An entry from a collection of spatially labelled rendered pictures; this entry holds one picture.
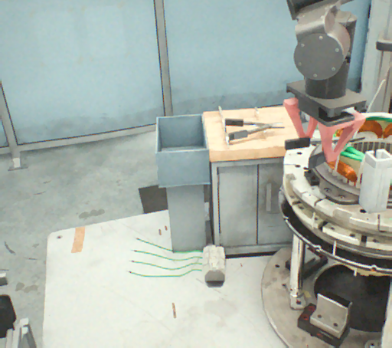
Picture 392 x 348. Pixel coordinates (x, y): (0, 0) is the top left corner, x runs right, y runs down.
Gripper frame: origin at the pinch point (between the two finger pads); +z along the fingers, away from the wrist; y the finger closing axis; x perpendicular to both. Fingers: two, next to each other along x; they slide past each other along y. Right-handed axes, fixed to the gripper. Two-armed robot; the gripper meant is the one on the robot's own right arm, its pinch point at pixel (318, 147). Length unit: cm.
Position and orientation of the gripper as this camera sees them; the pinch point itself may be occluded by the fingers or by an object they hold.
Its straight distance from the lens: 73.4
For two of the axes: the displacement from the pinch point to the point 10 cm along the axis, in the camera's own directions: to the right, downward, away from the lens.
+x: 9.0, -2.3, 3.7
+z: 0.2, 8.7, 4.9
